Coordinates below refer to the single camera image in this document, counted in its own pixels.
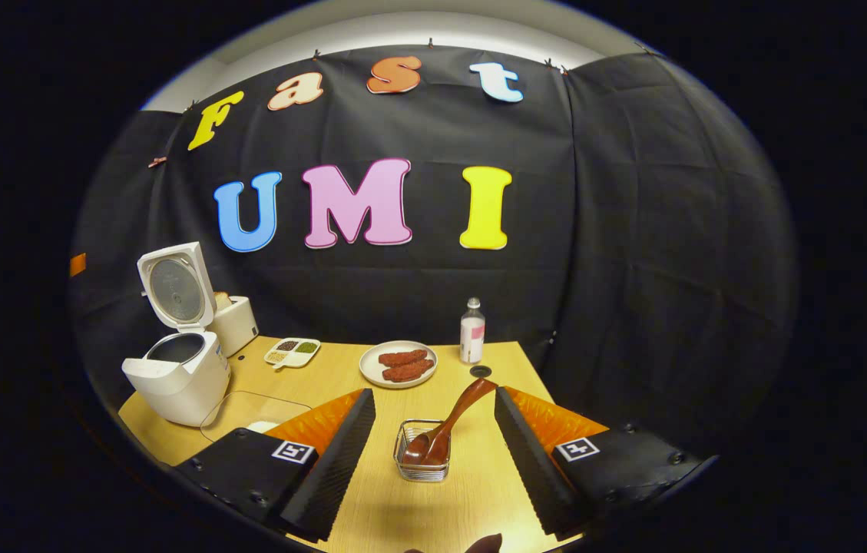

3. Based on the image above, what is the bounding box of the white divided grain dish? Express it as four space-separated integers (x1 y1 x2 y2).
263 337 322 369

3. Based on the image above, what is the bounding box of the white round plate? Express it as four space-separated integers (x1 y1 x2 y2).
359 340 438 389

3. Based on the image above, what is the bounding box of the white toaster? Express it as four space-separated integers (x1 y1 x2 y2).
207 296 260 358

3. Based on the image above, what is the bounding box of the row of small black clips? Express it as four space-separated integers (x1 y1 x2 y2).
186 35 664 110

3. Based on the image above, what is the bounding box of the small clear bottle pink label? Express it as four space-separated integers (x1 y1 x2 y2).
459 297 486 365

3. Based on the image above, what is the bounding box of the white rice cooker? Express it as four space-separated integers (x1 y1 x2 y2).
121 242 232 428

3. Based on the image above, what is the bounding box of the metal wire chopstick holder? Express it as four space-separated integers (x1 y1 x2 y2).
393 419 452 483

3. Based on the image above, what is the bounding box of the brown wooden spoon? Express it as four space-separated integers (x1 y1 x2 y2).
403 378 498 466

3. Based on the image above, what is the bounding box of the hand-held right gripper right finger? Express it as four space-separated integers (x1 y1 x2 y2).
495 386 718 538

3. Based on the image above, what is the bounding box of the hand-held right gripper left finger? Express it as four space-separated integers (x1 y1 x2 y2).
172 388 378 543

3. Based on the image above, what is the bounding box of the clear plastic tray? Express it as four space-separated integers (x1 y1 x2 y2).
200 390 314 444

